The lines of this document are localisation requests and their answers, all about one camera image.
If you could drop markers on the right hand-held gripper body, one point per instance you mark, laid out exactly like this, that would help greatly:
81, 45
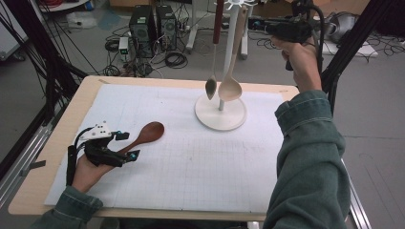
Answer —
289, 31

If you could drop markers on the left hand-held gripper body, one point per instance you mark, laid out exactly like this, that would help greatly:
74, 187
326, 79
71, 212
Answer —
100, 156

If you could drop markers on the brown wooden spoon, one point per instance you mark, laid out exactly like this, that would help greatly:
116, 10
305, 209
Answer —
151, 132

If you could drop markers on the beige ladle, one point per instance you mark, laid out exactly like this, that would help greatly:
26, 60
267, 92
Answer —
230, 89

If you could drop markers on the white utensil rack stand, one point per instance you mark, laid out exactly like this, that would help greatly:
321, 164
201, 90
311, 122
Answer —
223, 119

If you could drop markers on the person's left hand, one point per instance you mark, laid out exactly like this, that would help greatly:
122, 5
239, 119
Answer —
87, 175

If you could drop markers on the person's right hand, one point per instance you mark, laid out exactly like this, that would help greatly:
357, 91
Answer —
299, 63

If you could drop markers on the white metal stand leg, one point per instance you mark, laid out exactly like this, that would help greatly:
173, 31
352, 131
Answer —
244, 51
192, 38

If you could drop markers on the black power strip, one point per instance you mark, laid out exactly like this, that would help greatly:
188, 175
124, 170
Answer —
226, 24

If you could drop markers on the grey bag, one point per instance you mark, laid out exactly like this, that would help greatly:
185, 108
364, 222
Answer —
344, 25

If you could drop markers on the white grid mat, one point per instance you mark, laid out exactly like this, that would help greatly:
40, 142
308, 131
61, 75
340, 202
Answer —
191, 159

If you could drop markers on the white foam board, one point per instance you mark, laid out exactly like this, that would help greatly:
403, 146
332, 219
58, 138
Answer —
366, 51

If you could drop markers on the white power supply box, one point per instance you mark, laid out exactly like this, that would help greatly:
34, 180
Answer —
123, 44

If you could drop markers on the black computer tower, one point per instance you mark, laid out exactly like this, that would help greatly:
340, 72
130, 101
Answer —
166, 28
141, 31

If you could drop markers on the clear plastic bag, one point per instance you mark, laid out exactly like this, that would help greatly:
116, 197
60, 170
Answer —
81, 20

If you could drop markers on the round white table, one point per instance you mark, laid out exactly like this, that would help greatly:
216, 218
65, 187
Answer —
63, 6

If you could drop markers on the white panel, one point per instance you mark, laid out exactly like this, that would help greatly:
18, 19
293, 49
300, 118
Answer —
9, 38

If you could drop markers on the black metal frame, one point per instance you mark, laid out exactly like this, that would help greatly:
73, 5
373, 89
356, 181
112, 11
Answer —
52, 82
353, 44

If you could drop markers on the aluminium rail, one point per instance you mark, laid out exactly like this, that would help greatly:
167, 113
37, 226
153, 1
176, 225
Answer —
16, 178
358, 203

